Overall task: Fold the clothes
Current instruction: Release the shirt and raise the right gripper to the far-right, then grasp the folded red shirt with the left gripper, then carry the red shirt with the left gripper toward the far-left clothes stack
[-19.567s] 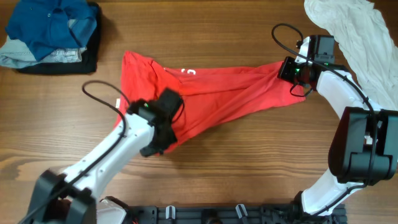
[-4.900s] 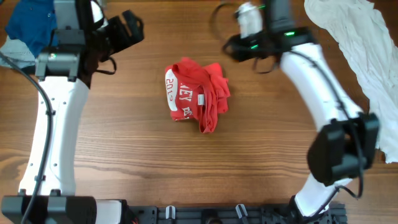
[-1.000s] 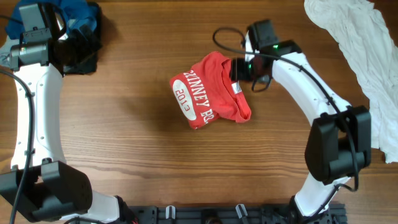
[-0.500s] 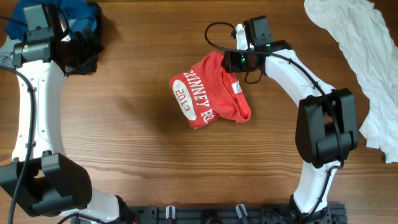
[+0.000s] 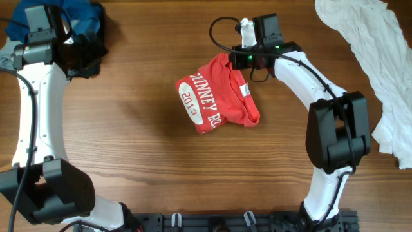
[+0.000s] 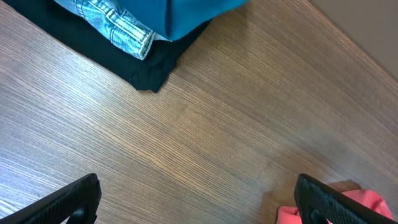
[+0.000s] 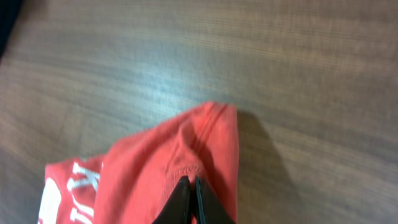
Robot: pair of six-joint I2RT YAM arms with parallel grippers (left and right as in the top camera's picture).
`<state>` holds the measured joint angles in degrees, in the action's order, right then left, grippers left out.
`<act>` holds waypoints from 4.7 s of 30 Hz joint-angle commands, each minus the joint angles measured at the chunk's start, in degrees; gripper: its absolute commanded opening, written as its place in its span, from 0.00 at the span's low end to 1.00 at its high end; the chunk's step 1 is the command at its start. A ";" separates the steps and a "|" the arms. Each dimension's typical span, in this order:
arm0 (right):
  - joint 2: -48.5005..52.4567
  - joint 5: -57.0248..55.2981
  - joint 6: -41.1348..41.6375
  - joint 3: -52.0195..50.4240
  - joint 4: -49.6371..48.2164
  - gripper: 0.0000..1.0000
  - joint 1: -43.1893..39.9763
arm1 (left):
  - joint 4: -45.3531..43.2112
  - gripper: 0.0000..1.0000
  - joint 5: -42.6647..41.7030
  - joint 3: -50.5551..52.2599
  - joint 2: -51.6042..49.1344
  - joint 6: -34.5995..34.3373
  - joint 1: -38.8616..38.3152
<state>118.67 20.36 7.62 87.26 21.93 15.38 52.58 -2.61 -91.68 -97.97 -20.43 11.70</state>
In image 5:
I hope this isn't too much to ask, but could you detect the grey folded garment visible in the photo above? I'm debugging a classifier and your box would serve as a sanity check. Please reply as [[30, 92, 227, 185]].
[[1, 37, 16, 70]]

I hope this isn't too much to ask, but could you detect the red soccer t-shirt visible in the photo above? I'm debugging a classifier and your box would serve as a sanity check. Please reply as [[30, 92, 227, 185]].
[[176, 53, 260, 134]]

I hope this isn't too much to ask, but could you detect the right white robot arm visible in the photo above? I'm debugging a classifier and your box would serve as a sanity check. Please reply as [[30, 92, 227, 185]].
[[229, 14, 371, 231]]

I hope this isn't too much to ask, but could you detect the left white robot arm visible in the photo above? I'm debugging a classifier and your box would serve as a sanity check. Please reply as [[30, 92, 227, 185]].
[[1, 4, 138, 231]]

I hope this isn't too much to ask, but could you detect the white crumpled cloth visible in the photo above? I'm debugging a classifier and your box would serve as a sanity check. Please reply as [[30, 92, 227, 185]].
[[315, 0, 411, 169]]

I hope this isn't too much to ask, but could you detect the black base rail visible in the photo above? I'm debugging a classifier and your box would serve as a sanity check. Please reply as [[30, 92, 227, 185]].
[[135, 211, 360, 232]]

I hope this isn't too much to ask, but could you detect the blue polo shirt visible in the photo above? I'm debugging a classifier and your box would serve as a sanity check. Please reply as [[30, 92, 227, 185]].
[[5, 0, 97, 43]]

